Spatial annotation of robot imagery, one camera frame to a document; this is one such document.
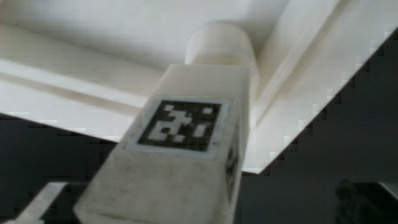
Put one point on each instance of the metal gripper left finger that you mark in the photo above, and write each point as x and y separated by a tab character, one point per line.
31	215

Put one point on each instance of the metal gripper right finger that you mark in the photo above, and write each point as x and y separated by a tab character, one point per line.
367	203

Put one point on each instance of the white table leg with tag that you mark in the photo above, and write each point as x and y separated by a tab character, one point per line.
169	178

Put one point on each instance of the white square table top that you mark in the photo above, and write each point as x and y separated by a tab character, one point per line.
88	48

